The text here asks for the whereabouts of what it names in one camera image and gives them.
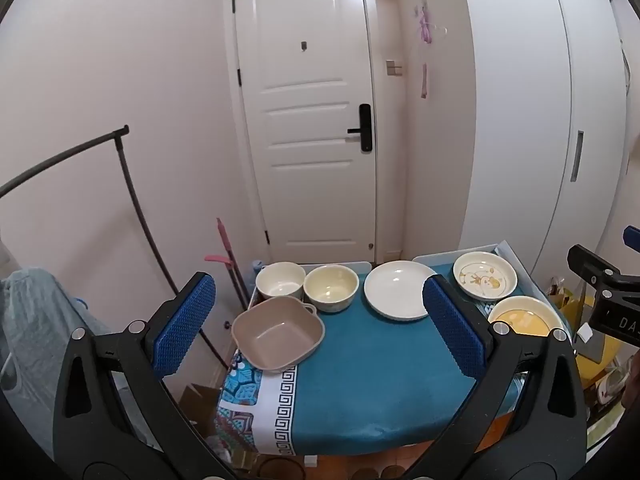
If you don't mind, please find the grey cloth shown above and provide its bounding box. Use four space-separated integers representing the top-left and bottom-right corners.
0 267 151 461

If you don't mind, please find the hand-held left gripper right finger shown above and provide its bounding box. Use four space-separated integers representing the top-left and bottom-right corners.
405 274 587 480

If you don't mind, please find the white wardrobe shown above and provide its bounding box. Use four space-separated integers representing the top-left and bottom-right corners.
457 0 640 283

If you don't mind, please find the grey wardrobe handle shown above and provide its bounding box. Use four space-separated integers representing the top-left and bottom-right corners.
570 131 584 182

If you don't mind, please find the black door lock handle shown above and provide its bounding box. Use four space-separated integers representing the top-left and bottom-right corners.
347 104 373 152

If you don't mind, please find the pink square bowl with handles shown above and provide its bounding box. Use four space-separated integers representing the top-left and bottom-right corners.
231 296 326 373

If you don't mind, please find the cream round bowl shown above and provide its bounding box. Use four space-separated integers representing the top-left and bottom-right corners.
303 264 359 313

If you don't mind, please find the pink mop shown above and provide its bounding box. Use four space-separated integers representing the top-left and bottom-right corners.
205 217 251 311

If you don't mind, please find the plain white plate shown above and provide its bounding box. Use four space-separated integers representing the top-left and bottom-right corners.
363 260 441 321

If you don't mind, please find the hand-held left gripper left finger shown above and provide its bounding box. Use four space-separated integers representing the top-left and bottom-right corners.
52 271 236 480

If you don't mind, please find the cardboard box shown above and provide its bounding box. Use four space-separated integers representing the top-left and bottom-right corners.
179 382 226 436

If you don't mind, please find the yellow plate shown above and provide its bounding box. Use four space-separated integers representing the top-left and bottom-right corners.
487 295 563 338

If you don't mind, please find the white panelled door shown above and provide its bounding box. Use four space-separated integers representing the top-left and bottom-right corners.
231 0 378 264

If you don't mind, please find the dark metal clothes rack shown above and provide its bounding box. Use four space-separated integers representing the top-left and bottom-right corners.
0 125 236 366

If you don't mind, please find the pink wall ornament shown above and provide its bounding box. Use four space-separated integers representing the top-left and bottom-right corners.
413 0 448 47

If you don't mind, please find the cream plate with cartoon print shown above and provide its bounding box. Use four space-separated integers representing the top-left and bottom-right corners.
453 251 518 302

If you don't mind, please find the teal patterned tablecloth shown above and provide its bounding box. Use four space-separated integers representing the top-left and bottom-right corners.
216 260 571 456

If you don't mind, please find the white round bowl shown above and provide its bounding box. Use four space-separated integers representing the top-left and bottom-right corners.
255 261 307 301

